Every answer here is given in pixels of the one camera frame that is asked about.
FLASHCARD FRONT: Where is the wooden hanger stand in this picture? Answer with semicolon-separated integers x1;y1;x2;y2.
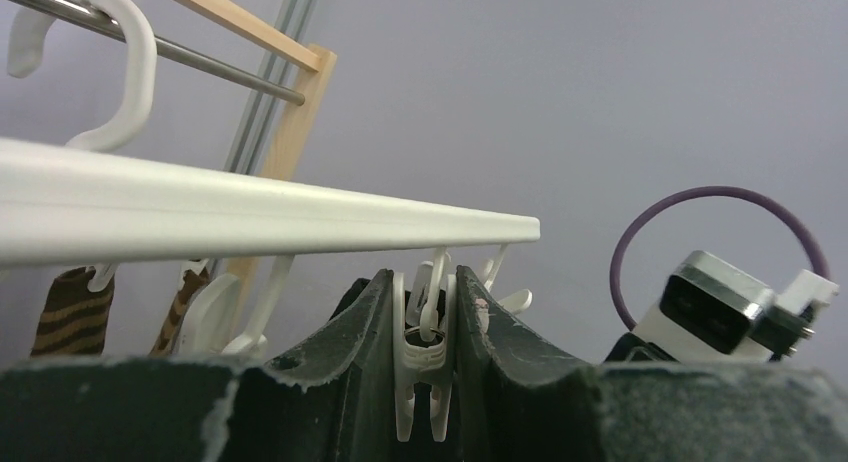
139;0;339;341

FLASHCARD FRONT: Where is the brown striped sock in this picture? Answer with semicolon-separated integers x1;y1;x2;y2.
149;266;210;356
30;267;115;357

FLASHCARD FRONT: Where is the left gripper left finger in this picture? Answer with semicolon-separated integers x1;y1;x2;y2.
1;269;395;461

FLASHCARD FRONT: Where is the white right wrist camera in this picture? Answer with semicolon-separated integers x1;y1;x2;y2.
631;251;839;363

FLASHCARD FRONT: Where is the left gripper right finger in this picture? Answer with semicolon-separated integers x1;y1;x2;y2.
456;266;847;461

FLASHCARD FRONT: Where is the steel hanging rod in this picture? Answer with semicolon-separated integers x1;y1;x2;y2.
7;0;306;106

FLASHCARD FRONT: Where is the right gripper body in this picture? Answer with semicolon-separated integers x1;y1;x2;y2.
604;332;676;362

